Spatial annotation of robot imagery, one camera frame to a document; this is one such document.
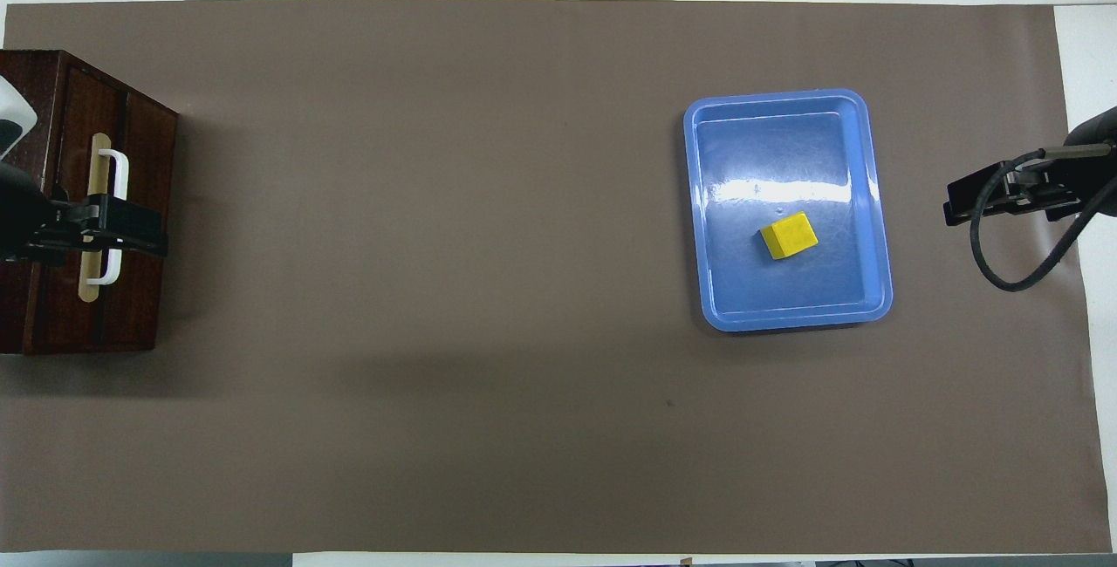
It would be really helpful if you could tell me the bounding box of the wooden drawer with white handle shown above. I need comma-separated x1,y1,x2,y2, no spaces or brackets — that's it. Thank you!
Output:
24,61,180,354

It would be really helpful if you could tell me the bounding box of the yellow block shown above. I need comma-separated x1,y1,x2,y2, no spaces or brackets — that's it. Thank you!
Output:
759,211,819,261

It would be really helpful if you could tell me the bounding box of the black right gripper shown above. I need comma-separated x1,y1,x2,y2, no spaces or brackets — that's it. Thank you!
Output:
943,106,1117,229

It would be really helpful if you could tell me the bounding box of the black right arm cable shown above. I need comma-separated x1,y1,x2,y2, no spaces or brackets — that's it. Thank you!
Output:
970,142,1117,293

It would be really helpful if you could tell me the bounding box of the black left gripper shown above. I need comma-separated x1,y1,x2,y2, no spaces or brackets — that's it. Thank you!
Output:
0,161,169,268

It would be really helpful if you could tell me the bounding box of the brown table mat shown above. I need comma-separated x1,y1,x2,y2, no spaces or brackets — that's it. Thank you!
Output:
0,0,1111,555

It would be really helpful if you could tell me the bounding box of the blue plastic tray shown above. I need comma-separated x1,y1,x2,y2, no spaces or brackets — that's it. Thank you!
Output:
682,88,894,333

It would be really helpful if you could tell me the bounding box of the dark wooden cabinet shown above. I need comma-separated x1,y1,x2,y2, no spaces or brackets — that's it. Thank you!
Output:
0,50,180,356

